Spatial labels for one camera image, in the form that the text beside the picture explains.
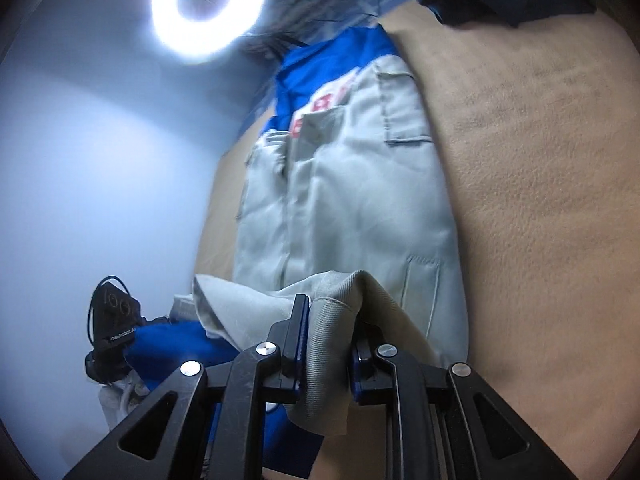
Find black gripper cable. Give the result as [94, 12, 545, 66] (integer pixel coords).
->
[86, 274, 132, 351]

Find grey and blue work jacket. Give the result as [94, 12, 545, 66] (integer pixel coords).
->
[98, 24, 471, 470]

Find white ring light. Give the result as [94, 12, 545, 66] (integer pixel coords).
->
[151, 0, 266, 63]

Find tan bed blanket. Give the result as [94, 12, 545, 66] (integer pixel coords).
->
[192, 0, 640, 480]

